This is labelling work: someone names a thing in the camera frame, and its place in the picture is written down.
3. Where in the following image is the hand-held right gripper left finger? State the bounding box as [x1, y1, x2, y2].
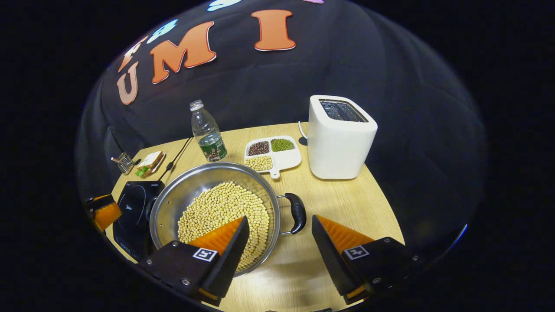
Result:
[139, 216, 251, 307]

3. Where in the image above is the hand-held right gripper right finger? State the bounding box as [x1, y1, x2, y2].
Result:
[311, 214, 423, 305]

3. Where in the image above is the black induction cooktop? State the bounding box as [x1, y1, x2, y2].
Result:
[112, 180, 165, 262]

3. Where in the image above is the steel pot with soybeans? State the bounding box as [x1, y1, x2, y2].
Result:
[149, 162, 307, 278]

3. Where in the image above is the sandwich with lettuce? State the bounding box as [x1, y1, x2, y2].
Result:
[135, 151, 166, 177]

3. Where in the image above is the white divided dish with beans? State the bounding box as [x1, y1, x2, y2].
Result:
[244, 135, 302, 179]

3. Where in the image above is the white toaster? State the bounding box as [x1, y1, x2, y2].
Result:
[307, 95, 378, 180]

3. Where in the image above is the clear plastic water bottle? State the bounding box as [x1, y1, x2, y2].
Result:
[189, 100, 228, 163]

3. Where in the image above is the wire mesh holder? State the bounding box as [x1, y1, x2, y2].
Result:
[116, 152, 136, 175]

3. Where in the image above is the black power cable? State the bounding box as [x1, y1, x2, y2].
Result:
[158, 137, 194, 181]

